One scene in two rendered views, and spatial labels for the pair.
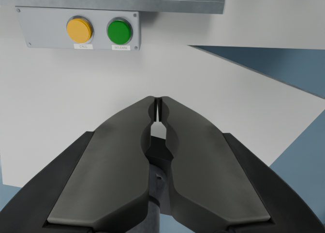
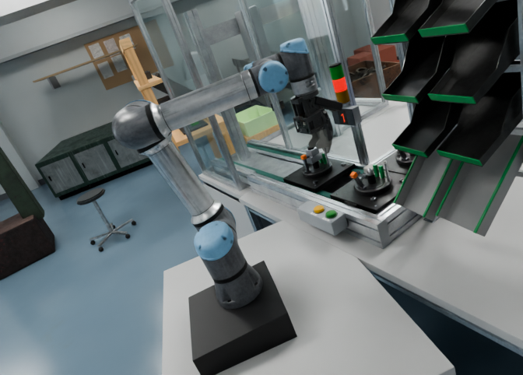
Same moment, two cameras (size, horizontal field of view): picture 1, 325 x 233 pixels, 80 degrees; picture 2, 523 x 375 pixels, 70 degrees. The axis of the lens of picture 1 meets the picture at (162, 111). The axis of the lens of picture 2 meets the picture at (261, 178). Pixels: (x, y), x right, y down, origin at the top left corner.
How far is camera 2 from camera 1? 123 cm
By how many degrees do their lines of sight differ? 86
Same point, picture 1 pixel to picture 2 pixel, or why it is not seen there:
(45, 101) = (261, 246)
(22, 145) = not seen: hidden behind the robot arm
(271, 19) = (415, 268)
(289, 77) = not seen: outside the picture
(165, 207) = (206, 338)
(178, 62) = (345, 262)
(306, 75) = not seen: outside the picture
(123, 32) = (332, 212)
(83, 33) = (319, 208)
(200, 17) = (374, 250)
